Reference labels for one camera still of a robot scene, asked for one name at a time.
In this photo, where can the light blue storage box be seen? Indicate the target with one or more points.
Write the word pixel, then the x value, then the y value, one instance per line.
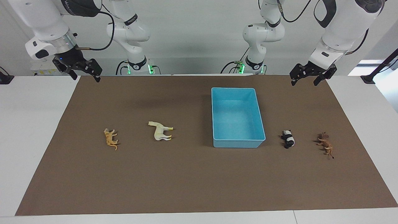
pixel 236 121

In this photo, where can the black slanted stand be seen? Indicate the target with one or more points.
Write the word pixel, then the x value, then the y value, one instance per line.
pixel 381 65

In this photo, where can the brown lion toy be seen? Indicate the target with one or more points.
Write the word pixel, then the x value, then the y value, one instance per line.
pixel 325 143

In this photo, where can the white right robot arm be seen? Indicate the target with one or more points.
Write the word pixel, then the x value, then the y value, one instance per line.
pixel 46 21

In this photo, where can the brown table mat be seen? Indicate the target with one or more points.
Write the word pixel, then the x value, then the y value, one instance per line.
pixel 186 174

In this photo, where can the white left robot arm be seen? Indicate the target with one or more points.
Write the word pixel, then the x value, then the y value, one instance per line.
pixel 345 25

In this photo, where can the white box device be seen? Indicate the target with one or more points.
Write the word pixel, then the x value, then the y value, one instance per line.
pixel 42 67

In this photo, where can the orange tiger toy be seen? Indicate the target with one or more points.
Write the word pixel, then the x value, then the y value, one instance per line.
pixel 110 139

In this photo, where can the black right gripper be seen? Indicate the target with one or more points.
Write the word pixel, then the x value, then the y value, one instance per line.
pixel 73 60

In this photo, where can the black table clamp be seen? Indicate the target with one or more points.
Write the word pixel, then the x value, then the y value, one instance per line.
pixel 4 78

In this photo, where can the cream white horse toy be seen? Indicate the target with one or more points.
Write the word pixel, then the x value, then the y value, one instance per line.
pixel 160 132

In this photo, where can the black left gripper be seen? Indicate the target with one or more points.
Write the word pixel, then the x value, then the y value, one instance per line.
pixel 307 70

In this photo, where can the black white panda toy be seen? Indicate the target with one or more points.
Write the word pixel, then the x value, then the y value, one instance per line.
pixel 289 139

